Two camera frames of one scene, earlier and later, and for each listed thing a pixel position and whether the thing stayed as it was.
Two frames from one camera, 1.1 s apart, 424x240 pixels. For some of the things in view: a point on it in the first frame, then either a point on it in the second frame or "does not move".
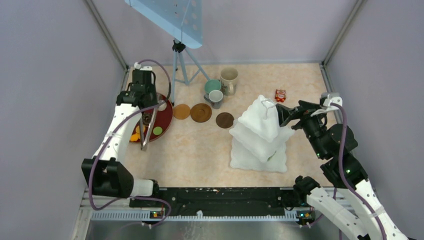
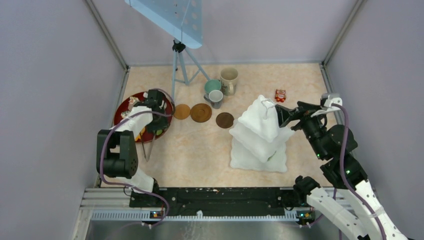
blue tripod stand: x=178 y=47 does not move
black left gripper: x=152 y=88 → x=162 y=124
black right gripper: x=285 y=113 does not move
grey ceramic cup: x=215 y=97 does not move
